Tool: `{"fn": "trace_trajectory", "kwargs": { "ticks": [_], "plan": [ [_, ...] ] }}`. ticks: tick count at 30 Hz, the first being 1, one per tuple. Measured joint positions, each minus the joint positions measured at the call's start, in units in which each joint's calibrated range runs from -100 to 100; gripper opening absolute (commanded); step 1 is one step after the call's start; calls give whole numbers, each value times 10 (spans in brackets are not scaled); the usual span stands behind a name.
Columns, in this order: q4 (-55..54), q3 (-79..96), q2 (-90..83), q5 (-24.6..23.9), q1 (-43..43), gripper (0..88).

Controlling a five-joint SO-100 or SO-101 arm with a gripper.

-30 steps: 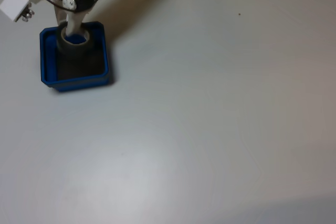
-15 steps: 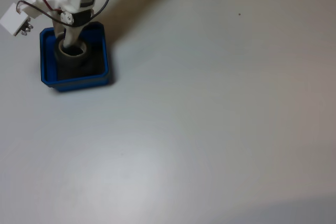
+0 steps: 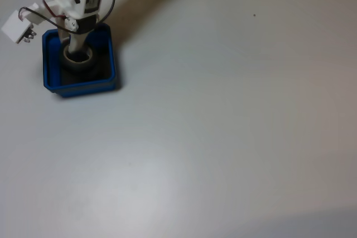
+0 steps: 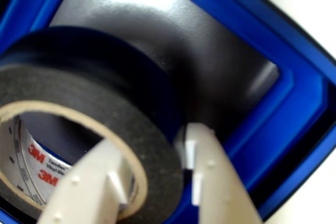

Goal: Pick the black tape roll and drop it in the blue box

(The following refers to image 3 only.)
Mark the black square liner pad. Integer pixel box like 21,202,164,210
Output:
60,43,112,86

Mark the blue plastic box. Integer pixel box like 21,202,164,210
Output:
41,23,121,99

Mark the black tape roll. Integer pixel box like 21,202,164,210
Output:
58,43,97,76

